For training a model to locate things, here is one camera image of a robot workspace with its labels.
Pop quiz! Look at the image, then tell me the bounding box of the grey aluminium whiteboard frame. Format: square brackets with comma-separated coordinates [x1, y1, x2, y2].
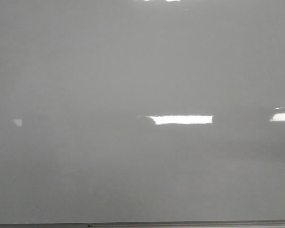
[0, 219, 285, 228]

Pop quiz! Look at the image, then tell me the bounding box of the white whiteboard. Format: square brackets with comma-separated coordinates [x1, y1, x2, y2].
[0, 0, 285, 223]

